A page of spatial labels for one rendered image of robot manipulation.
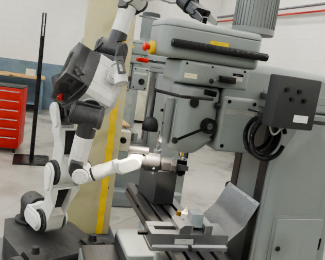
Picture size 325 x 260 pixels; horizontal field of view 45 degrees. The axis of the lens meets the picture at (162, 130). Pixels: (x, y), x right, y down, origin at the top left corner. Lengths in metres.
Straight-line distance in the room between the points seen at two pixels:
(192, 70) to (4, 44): 9.22
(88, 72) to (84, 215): 2.11
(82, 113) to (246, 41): 0.79
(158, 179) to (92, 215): 1.77
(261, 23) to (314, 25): 6.29
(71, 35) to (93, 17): 7.29
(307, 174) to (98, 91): 1.08
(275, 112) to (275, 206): 0.54
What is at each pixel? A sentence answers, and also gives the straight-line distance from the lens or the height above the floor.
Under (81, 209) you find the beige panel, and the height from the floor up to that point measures 0.28.
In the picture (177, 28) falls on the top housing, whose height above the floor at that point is 1.85.
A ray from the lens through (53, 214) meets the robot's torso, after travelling 2.42.
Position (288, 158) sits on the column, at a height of 1.35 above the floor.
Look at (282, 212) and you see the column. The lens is 2.02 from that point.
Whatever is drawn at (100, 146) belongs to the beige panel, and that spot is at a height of 0.88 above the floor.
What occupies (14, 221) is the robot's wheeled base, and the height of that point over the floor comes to 0.57.
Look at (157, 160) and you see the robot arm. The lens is 1.85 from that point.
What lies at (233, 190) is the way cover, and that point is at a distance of 2.17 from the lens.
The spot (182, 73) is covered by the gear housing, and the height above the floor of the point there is 1.67.
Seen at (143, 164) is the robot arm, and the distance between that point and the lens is 1.86.
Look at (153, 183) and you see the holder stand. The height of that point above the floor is 1.06.
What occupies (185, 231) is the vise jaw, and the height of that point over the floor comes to 1.03.
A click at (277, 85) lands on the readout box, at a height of 1.68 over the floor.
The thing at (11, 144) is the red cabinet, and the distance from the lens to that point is 6.35.
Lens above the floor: 1.71
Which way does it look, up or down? 10 degrees down
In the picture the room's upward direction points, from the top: 8 degrees clockwise
